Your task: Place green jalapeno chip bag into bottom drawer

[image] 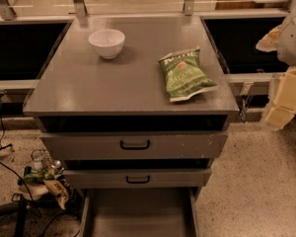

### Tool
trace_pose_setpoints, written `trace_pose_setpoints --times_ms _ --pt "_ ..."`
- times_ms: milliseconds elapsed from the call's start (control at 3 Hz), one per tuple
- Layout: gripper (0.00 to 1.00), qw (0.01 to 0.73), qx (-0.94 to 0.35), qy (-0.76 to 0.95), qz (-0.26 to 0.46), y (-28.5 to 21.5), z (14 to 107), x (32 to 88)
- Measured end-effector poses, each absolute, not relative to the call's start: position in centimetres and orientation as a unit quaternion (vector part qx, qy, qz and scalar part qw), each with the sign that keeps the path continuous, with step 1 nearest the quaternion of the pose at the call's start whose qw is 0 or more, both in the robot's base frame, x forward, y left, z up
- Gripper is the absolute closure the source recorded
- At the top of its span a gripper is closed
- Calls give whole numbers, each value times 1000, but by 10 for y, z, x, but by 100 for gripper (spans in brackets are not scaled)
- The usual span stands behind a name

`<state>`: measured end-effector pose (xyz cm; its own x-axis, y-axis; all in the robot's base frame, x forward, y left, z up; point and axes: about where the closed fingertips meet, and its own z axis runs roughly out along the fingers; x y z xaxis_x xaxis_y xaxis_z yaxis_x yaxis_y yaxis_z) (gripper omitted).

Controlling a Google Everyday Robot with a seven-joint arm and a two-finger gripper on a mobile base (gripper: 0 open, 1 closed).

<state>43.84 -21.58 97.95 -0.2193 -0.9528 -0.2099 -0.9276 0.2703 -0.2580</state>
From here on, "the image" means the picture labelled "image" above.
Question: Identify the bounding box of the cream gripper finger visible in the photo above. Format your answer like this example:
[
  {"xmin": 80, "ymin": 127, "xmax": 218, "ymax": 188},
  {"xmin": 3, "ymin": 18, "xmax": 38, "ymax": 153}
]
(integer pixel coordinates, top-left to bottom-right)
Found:
[
  {"xmin": 265, "ymin": 66, "xmax": 296, "ymax": 129},
  {"xmin": 256, "ymin": 26, "xmax": 280, "ymax": 52}
]

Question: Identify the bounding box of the green jalapeno chip bag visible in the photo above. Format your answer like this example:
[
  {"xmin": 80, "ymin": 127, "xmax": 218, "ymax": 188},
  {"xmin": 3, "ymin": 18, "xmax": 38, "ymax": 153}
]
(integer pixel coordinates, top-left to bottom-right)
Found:
[{"xmin": 158, "ymin": 47, "xmax": 218, "ymax": 102}]

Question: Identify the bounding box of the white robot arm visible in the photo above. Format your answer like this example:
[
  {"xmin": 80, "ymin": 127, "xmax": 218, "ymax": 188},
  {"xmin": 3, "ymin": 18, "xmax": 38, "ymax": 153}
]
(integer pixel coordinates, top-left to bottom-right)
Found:
[{"xmin": 256, "ymin": 4, "xmax": 296, "ymax": 129}]

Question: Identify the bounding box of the grey top drawer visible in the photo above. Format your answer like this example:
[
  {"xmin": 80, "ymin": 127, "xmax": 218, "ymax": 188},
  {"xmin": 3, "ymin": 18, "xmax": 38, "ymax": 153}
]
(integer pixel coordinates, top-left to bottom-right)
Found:
[{"xmin": 41, "ymin": 132, "xmax": 228, "ymax": 160}]

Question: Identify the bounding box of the grey middle drawer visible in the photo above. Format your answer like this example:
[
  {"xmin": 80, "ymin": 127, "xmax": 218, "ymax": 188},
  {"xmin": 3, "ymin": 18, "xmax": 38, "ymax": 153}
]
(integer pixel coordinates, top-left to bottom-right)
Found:
[{"xmin": 64, "ymin": 169, "xmax": 211, "ymax": 189}]

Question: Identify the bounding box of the grey drawer cabinet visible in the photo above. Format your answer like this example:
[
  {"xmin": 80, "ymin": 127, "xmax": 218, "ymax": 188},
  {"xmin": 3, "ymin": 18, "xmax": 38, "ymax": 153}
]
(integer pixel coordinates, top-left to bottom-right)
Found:
[{"xmin": 22, "ymin": 15, "xmax": 240, "ymax": 237}]

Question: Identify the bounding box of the grey open bottom drawer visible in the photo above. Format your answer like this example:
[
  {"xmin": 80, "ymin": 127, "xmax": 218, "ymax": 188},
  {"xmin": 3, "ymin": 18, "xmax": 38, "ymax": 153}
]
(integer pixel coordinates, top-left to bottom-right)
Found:
[{"xmin": 79, "ymin": 188, "xmax": 200, "ymax": 237}]

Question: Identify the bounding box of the white ceramic bowl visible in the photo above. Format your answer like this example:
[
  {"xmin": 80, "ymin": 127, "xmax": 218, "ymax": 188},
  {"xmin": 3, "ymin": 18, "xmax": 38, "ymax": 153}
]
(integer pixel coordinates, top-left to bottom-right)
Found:
[{"xmin": 88, "ymin": 29, "xmax": 125, "ymax": 59}]

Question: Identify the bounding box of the clear plastic bottle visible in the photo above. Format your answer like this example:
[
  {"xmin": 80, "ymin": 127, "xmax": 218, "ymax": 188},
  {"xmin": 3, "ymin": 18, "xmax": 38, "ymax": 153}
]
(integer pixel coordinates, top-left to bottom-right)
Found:
[{"xmin": 31, "ymin": 149, "xmax": 44, "ymax": 172}]

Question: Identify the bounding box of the pile of snack bags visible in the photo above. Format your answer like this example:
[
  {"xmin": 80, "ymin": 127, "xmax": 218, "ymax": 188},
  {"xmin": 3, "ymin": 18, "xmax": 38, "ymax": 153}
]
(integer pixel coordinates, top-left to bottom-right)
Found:
[{"xmin": 18, "ymin": 167, "xmax": 76, "ymax": 209}]

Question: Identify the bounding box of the black floor cable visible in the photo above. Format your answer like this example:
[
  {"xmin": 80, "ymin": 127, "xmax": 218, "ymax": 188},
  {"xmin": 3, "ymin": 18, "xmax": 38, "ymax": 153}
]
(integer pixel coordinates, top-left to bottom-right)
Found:
[{"xmin": 0, "ymin": 91, "xmax": 43, "ymax": 237}]

